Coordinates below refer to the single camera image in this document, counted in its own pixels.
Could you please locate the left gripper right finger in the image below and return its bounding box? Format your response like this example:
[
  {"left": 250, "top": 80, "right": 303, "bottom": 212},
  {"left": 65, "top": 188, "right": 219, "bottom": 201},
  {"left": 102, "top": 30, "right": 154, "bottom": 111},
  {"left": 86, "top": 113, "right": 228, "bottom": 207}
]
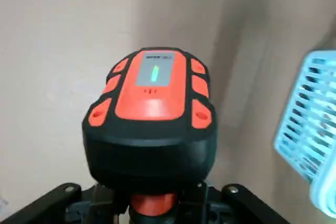
[{"left": 181, "top": 180, "right": 291, "bottom": 224}]

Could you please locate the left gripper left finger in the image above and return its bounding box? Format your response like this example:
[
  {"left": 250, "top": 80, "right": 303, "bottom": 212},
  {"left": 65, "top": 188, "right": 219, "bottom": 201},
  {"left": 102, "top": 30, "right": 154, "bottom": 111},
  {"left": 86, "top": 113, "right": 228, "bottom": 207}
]
[{"left": 0, "top": 182, "right": 131, "bottom": 224}]

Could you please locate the orange and black barcode scanner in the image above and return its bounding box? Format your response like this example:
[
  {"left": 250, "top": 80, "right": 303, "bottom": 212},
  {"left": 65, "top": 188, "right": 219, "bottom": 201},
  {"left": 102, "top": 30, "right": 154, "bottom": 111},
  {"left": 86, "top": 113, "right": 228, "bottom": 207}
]
[{"left": 81, "top": 47, "right": 218, "bottom": 224}]

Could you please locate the light blue plastic basket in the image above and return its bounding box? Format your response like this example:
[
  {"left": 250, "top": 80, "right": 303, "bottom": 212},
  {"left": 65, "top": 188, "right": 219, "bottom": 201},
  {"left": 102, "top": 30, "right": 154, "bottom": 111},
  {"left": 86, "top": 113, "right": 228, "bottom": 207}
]
[{"left": 273, "top": 49, "right": 336, "bottom": 219}]

